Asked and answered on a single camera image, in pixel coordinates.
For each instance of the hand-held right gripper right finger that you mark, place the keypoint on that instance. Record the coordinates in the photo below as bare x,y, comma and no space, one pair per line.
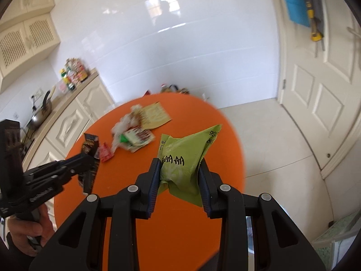
204,194

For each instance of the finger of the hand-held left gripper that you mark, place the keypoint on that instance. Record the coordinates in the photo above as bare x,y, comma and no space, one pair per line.
80,162

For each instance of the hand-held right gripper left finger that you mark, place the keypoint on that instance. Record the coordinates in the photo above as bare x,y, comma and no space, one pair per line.
153,192

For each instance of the dark snack wrapper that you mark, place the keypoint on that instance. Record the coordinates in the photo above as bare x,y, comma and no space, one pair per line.
90,144

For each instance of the green snack packet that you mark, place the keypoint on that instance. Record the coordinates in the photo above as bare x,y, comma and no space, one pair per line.
180,158

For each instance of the person's left hand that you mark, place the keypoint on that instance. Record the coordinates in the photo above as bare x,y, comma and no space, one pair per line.
31,234

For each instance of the small red packet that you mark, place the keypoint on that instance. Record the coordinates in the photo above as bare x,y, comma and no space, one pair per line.
105,152

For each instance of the cream kitchen base cabinet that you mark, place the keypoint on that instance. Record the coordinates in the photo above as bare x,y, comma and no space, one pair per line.
70,113

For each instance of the white plastic bag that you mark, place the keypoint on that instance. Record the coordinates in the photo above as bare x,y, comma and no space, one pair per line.
122,125

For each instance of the white red snack wrapper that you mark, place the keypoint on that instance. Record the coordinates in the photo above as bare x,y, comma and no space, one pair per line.
139,137

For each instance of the yellow snack packet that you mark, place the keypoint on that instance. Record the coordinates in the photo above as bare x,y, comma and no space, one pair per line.
155,115

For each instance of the clear plastic jug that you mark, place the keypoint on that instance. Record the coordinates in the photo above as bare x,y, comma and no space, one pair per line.
62,87

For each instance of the group of condiment bottles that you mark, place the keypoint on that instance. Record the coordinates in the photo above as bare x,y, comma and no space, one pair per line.
67,81

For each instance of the red label bottle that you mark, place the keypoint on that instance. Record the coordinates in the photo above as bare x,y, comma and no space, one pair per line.
74,75

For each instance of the clear bottle white label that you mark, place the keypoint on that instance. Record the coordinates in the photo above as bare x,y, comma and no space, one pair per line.
70,63

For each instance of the yellow oil bottle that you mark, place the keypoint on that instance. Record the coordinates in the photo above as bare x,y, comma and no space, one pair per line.
164,88

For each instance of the cream panel door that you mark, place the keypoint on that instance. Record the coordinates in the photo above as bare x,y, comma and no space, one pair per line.
318,98

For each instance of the blue apron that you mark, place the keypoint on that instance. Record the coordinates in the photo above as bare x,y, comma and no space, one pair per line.
296,2

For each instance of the grey garment yellow trim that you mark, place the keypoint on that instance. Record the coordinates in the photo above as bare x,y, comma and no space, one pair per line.
316,5

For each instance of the white wall socket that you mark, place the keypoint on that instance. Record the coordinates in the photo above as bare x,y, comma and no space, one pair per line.
37,94

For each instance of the cream lattice wall cabinet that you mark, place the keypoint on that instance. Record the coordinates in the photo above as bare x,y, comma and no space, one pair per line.
28,39

